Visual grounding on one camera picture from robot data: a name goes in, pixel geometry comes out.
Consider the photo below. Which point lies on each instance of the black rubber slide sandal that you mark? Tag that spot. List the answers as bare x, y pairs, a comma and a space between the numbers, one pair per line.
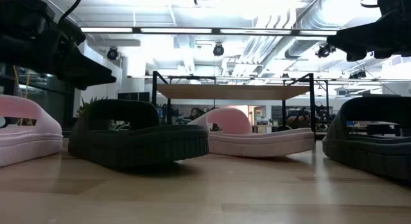
369, 153
138, 143

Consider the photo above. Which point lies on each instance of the potted succulent plant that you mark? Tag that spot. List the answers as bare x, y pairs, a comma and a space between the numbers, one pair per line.
84, 106

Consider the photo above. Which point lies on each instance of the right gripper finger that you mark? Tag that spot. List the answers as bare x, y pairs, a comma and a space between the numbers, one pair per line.
353, 41

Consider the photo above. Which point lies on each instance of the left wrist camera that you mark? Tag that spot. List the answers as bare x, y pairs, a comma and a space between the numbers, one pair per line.
72, 31

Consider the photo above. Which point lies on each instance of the black computer monitor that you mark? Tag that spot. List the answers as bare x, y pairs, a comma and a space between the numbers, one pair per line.
133, 96

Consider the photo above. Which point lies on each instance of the black ceiling spot lamp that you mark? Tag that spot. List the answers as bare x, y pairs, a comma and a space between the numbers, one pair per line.
324, 50
112, 53
218, 49

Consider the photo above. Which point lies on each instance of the silver ventilation duct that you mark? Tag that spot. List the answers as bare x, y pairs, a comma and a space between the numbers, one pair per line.
308, 44

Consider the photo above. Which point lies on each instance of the wooden shelf with black frame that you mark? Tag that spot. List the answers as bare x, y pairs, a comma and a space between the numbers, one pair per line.
231, 91

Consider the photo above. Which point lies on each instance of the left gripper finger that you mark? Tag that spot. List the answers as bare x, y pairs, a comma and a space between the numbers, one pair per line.
86, 73

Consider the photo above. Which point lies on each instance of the long ceiling strip light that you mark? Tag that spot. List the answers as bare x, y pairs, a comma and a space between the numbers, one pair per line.
176, 30

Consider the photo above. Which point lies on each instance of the pink rubber slide sandal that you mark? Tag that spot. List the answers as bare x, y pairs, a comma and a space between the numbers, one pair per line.
29, 143
257, 143

